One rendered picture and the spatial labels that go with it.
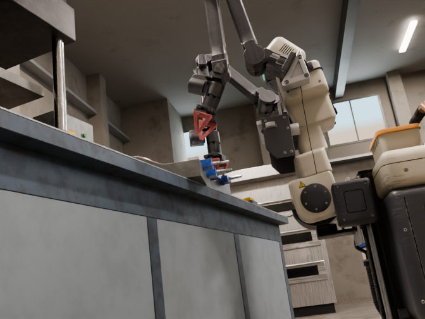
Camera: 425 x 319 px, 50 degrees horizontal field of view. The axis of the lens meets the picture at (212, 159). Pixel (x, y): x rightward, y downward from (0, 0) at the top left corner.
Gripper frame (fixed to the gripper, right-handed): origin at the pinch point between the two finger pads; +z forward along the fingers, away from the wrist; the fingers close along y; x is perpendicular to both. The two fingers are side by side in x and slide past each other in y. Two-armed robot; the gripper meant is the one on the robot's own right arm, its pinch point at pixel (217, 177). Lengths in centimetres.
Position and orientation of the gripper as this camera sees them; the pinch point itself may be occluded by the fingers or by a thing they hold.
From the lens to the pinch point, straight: 187.3
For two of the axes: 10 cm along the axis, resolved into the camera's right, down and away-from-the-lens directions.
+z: 1.2, 9.5, -2.9
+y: -4.1, -2.2, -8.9
